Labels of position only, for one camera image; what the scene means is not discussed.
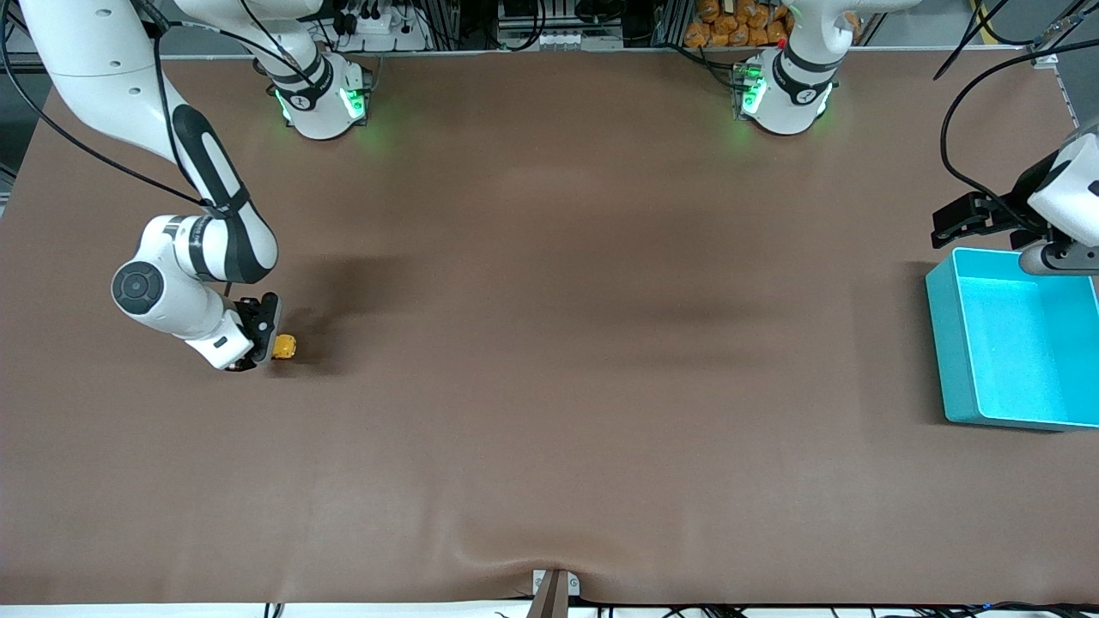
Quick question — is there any silver table edge strip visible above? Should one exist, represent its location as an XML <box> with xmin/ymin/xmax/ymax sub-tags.
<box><xmin>1052</xmin><ymin>64</ymin><xmax>1078</xmax><ymax>117</ymax></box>

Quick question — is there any teal plastic bin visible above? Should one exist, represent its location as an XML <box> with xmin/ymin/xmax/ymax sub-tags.
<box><xmin>926</xmin><ymin>247</ymin><xmax>1099</xmax><ymax>432</ymax></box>

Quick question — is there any brown table mat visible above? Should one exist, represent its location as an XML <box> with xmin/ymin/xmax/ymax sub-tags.
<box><xmin>0</xmin><ymin>50</ymin><xmax>1099</xmax><ymax>606</ymax></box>

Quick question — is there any orange packets pile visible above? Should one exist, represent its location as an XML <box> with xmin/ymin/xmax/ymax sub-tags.
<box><xmin>684</xmin><ymin>0</ymin><xmax>795</xmax><ymax>49</ymax></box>

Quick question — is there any white power strip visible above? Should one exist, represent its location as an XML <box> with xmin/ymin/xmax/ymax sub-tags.
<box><xmin>331</xmin><ymin>9</ymin><xmax>430</xmax><ymax>52</ymax></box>

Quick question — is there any white connector block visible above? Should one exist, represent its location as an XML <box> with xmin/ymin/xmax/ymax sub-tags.
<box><xmin>498</xmin><ymin>24</ymin><xmax>635</xmax><ymax>51</ymax></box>

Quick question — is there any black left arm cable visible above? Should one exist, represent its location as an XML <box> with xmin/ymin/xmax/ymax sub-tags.
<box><xmin>938</xmin><ymin>39</ymin><xmax>1099</xmax><ymax>228</ymax></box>

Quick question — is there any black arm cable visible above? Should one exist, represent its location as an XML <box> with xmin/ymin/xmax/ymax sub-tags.
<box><xmin>938</xmin><ymin>39</ymin><xmax>1099</xmax><ymax>228</ymax></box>
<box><xmin>0</xmin><ymin>0</ymin><xmax>216</xmax><ymax>207</ymax></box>

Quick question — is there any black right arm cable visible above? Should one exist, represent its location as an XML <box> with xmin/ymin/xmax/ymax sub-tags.
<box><xmin>0</xmin><ymin>0</ymin><xmax>216</xmax><ymax>207</ymax></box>

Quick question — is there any grey table clamp bracket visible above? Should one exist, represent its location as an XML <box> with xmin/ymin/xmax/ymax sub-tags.
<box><xmin>531</xmin><ymin>568</ymin><xmax>581</xmax><ymax>618</ymax></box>

